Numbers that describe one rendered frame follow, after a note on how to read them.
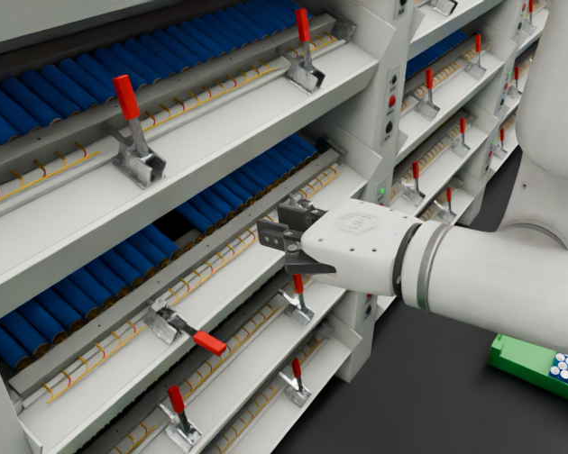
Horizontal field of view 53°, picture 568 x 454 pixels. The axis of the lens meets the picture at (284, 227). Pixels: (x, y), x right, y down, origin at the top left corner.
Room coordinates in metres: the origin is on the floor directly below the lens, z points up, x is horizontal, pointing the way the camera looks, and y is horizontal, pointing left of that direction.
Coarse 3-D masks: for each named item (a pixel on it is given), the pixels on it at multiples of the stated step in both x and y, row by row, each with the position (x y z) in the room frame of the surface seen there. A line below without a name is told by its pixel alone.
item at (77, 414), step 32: (320, 128) 0.83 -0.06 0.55; (352, 160) 0.80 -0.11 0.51; (320, 192) 0.73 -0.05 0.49; (352, 192) 0.75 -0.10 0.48; (224, 256) 0.56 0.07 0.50; (256, 256) 0.58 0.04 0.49; (224, 288) 0.52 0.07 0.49; (256, 288) 0.57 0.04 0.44; (192, 320) 0.46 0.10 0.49; (128, 352) 0.41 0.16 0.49; (160, 352) 0.42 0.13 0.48; (64, 384) 0.36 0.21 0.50; (96, 384) 0.37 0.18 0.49; (128, 384) 0.38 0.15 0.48; (32, 416) 0.33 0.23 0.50; (64, 416) 0.33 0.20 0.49; (96, 416) 0.34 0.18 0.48; (32, 448) 0.29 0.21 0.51; (64, 448) 0.31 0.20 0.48
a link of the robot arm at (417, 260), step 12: (420, 228) 0.43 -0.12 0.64; (432, 228) 0.43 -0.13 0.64; (444, 228) 0.42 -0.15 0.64; (420, 240) 0.41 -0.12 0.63; (432, 240) 0.41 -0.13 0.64; (408, 252) 0.41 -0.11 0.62; (420, 252) 0.40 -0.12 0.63; (432, 252) 0.40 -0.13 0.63; (408, 264) 0.40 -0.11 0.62; (420, 264) 0.39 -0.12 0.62; (408, 276) 0.39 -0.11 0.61; (420, 276) 0.39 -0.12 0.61; (408, 288) 0.39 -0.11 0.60; (420, 288) 0.38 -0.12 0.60; (408, 300) 0.39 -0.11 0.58; (420, 300) 0.38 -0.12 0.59
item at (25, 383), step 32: (320, 160) 0.76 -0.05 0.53; (288, 192) 0.68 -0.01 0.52; (224, 224) 0.59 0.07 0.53; (192, 256) 0.53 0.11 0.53; (160, 288) 0.47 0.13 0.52; (192, 288) 0.50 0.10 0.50; (96, 320) 0.42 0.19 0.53; (128, 320) 0.44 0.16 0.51; (64, 352) 0.38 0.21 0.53; (32, 384) 0.34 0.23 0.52
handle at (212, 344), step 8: (176, 312) 0.44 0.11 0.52; (168, 320) 0.44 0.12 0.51; (176, 320) 0.44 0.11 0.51; (176, 328) 0.43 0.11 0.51; (184, 328) 0.43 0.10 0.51; (192, 328) 0.43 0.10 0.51; (192, 336) 0.42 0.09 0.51; (200, 336) 0.42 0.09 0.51; (208, 336) 0.42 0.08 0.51; (200, 344) 0.41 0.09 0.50; (208, 344) 0.41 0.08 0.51; (216, 344) 0.41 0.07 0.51; (224, 344) 0.41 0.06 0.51; (216, 352) 0.40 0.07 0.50
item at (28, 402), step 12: (300, 192) 0.71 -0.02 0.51; (252, 228) 0.61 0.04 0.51; (204, 264) 0.54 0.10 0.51; (192, 276) 0.52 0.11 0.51; (180, 288) 0.50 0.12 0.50; (156, 300) 0.47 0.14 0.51; (144, 312) 0.46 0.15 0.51; (108, 336) 0.42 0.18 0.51; (96, 348) 0.40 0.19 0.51; (60, 372) 0.37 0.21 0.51; (72, 372) 0.38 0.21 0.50; (48, 384) 0.36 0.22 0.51; (36, 396) 0.34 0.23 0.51; (24, 408) 0.33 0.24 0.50
